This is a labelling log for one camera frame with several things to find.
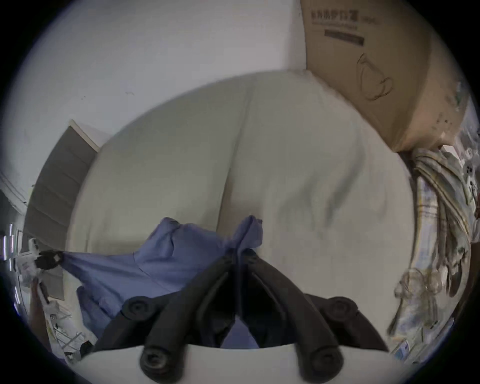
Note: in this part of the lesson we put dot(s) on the brown cardboard carton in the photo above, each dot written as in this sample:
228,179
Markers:
378,93

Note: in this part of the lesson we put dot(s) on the bed with beige sheet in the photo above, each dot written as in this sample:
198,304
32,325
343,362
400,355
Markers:
285,150

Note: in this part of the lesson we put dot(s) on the blue shirt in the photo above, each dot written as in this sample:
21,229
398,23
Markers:
168,258

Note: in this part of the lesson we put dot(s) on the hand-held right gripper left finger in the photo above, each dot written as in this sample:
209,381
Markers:
187,300

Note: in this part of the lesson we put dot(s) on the grey padded headboard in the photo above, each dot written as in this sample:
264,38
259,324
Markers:
56,187

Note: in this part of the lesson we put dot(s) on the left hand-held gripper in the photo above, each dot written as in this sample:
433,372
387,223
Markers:
28,264

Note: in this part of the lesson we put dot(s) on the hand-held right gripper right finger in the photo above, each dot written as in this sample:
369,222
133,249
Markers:
285,300

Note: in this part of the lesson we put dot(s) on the plaid cloth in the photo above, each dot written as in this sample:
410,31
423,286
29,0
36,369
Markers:
427,210

